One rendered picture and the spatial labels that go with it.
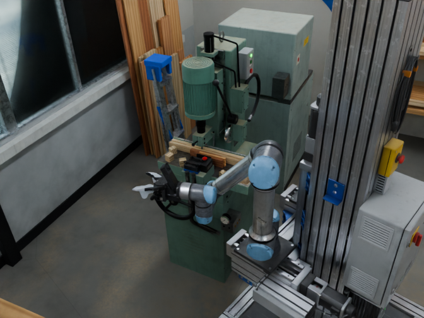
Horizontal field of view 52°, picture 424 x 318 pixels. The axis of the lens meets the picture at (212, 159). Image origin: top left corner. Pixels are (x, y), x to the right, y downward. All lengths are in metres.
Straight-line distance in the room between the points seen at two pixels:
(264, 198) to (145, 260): 1.70
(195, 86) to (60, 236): 1.84
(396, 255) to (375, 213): 0.19
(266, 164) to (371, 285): 0.76
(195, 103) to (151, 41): 1.85
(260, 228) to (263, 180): 0.27
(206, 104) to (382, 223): 1.12
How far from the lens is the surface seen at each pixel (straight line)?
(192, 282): 3.09
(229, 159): 2.55
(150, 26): 4.11
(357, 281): 2.09
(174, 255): 3.15
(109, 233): 3.53
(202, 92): 2.34
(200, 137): 2.51
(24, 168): 3.40
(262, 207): 1.77
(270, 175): 1.63
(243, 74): 2.57
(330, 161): 1.85
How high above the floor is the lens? 2.40
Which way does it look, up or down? 35 degrees down
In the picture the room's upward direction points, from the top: 2 degrees counter-clockwise
